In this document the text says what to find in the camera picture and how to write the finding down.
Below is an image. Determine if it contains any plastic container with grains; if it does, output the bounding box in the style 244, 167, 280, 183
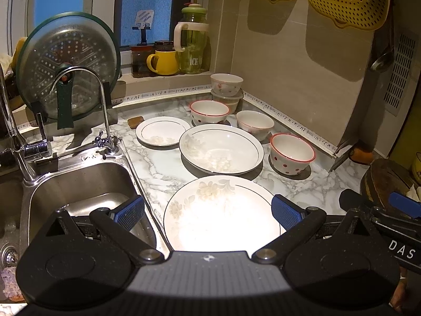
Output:
210, 89, 243, 114

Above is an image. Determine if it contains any wooden cutting board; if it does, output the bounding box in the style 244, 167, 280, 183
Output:
360, 158, 419, 213

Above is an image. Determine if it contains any large floral plate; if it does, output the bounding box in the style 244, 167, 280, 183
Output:
163, 175, 285, 255

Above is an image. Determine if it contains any dark glass jar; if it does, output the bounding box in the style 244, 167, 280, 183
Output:
130, 44, 155, 78

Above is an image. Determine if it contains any green glass pitcher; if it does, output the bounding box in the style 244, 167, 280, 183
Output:
173, 3, 209, 74

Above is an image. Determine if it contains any chrome gooseneck faucet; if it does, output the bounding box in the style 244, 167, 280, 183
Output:
51, 66, 118, 155

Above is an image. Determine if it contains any music note edge tape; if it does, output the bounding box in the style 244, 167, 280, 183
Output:
13, 84, 338, 157

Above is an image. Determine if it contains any suction hook on window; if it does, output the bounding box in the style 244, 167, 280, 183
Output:
132, 9, 154, 45

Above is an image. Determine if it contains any small white rimmed plate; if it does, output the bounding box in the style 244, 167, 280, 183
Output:
136, 116, 191, 147

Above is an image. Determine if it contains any white heart bowl on container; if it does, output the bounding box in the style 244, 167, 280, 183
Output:
210, 73, 243, 97

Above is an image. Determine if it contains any yellow mug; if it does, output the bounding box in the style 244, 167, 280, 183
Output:
146, 50, 179, 76

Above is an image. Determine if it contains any white vent grille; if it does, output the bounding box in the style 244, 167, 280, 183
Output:
383, 29, 418, 116

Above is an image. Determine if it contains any white tulip bowl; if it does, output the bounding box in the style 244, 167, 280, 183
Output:
236, 111, 275, 141

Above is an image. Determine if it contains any orange fruit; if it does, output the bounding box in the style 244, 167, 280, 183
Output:
348, 146, 375, 166

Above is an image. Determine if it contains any red dotted bowl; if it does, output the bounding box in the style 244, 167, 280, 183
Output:
270, 133, 316, 175

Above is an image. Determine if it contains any red rimmed bowl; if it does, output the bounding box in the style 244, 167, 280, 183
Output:
189, 100, 230, 126

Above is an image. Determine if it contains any large deep white plate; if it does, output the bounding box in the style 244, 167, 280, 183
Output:
179, 124, 264, 175

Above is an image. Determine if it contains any chrome main tap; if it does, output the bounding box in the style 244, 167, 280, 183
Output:
1, 69, 52, 184

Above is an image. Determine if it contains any hanging metal ladle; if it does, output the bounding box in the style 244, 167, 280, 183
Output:
370, 12, 395, 73

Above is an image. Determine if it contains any stainless steel sink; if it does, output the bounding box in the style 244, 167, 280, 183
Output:
18, 157, 172, 270

